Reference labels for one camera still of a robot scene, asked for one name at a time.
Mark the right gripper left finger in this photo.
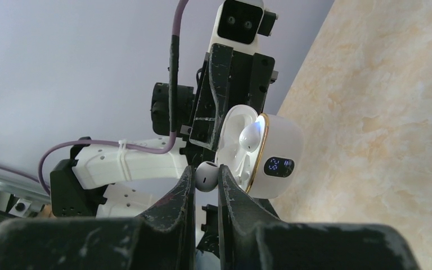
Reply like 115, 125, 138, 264
0, 166, 196, 269

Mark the white earbud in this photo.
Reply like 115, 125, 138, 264
195, 161, 219, 192
238, 122, 262, 152

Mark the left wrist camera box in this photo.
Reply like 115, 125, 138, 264
208, 0, 278, 55

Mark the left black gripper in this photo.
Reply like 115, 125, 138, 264
188, 43, 277, 151

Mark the white charging case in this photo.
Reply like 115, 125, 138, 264
215, 105, 304, 199

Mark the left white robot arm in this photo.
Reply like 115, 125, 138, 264
50, 43, 277, 269

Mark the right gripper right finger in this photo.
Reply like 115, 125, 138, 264
218, 165, 419, 269

